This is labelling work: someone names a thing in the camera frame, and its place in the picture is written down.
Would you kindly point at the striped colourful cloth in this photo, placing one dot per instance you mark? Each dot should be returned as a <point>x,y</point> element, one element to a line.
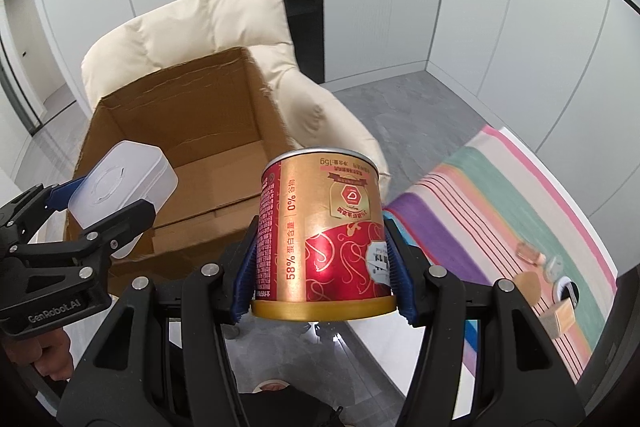
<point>475,207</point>

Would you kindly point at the cardboard box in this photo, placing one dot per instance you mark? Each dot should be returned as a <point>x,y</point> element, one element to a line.
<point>200,107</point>

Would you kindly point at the red and gold can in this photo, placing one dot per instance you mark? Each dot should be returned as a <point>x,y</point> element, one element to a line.
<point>320,252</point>

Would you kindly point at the small tan box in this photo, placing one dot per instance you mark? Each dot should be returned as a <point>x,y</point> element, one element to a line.
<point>561,319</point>

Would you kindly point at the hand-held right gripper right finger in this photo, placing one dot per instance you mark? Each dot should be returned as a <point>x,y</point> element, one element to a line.
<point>398,279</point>

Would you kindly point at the cream padded armchair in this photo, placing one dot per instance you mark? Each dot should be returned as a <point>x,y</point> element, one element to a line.
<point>200,22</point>

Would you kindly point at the white plastic box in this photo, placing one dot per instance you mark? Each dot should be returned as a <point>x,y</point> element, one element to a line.
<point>120,177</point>

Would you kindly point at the black round powder puff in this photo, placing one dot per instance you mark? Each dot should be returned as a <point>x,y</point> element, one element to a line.
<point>567,292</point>

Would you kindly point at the person's left hand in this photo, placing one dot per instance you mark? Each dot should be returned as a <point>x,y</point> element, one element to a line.
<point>50,357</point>

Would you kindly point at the beige round powder puff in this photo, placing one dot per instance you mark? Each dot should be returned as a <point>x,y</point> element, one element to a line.
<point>527,286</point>

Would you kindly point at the small clear glass jar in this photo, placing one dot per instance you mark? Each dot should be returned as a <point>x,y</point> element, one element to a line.
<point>554,268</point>

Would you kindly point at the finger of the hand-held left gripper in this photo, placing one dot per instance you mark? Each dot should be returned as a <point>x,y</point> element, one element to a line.
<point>64,196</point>
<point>125,221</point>

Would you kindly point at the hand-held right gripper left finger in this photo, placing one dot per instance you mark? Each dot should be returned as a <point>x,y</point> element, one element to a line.
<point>245,279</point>

